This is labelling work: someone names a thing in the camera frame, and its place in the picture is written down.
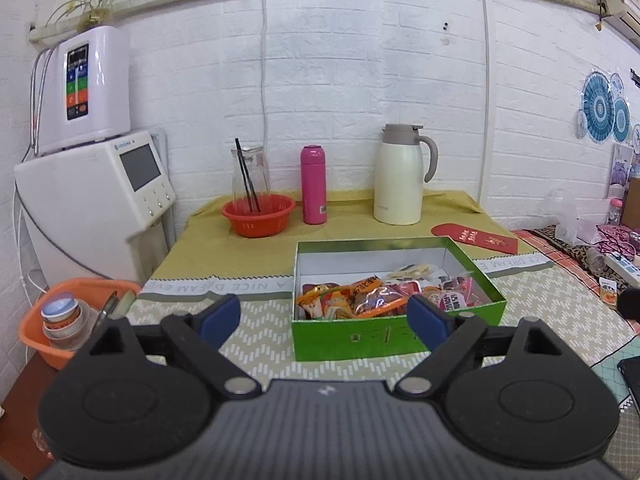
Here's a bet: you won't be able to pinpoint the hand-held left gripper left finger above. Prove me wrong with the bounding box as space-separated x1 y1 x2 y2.
74 293 260 401

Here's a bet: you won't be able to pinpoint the orange label brown snack packet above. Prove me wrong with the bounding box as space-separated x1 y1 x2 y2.
352 273 409 317

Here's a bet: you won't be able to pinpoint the medium blue paper fan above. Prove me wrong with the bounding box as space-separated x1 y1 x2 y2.
612 97 631 144

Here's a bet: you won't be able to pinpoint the white water dispenser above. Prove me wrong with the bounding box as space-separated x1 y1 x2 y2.
13 129 177 292

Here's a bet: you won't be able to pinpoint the large blue paper fan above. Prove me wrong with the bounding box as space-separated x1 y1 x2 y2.
582 70 616 144

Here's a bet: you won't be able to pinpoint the black phone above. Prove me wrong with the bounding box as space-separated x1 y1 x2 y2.
617 357 640 411

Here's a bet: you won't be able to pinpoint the pink thermos bottle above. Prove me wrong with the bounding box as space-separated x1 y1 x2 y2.
300 144 329 225

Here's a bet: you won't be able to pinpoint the stacked bowls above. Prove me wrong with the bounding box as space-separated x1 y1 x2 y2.
40 295 101 351

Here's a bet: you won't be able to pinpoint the beige clear snack packet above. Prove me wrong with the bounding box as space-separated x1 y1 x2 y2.
384 261 444 281

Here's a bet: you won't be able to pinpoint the yellow cloth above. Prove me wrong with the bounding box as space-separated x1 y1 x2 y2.
150 188 521 281

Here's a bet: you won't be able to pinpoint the orange yellow snack packet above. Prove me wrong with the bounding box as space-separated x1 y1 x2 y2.
296 283 351 321

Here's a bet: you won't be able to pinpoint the plaid orange bedsheet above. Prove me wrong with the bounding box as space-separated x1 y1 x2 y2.
514 229 617 297

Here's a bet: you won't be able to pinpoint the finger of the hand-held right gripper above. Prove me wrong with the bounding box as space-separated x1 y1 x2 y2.
617 287 640 320

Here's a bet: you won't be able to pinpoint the glass carafe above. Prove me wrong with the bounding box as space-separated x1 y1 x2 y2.
229 146 271 211

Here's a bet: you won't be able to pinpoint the cream thermos jug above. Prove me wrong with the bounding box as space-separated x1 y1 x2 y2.
373 123 440 226

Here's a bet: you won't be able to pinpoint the black chopsticks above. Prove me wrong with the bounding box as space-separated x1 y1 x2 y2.
234 138 260 213

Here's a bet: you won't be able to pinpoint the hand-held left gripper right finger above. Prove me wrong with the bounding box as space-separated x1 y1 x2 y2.
394 293 577 400

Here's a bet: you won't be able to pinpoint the white power strip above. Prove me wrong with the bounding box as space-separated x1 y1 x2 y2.
603 252 640 286

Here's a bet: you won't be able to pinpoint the wall photo print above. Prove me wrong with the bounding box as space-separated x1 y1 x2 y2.
608 142 634 199

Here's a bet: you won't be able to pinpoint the clear plastic bag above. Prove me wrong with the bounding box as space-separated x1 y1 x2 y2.
549 188 601 244

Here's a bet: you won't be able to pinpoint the white water purifier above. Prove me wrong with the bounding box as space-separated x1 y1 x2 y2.
38 25 132 156

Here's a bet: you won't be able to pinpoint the orange plastic basket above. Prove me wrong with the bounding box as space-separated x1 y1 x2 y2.
18 277 144 371

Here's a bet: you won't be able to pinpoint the red envelope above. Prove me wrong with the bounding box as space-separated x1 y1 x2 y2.
430 222 520 255

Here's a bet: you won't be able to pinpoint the red plastic colander basket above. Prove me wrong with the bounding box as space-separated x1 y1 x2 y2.
221 193 297 239

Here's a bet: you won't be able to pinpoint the metal hose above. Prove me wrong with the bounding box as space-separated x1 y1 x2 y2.
29 49 56 154

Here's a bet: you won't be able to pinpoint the leopard print blanket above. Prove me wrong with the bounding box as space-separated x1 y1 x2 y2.
530 224 617 271

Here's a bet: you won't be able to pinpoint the patterned green beige blanket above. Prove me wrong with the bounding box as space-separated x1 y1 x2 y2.
120 252 640 480

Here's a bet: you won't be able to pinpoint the green cardboard box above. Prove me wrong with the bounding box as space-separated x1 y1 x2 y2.
291 237 508 362

